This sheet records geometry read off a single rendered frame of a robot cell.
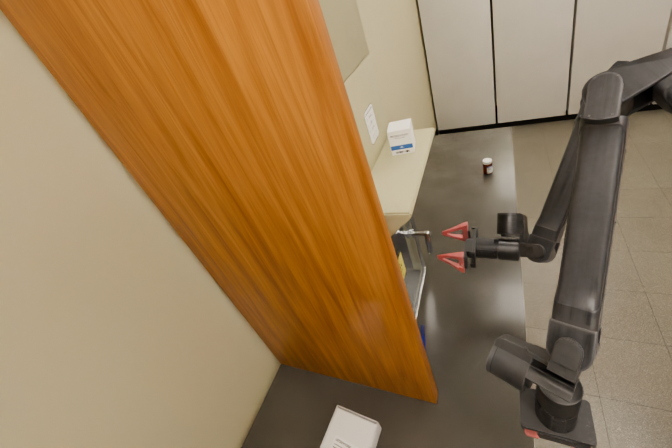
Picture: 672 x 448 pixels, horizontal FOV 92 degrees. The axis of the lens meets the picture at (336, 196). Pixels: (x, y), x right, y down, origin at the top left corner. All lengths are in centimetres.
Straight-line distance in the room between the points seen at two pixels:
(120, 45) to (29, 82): 23
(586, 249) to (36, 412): 90
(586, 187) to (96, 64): 76
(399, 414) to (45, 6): 107
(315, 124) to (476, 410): 80
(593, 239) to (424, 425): 61
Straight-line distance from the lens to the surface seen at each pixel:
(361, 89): 72
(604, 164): 62
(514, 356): 65
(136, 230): 81
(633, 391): 215
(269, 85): 43
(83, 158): 76
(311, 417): 108
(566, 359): 60
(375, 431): 97
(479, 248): 98
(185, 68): 51
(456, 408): 100
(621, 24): 378
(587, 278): 61
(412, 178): 66
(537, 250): 94
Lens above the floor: 187
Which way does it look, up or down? 33 degrees down
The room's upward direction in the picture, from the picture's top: 22 degrees counter-clockwise
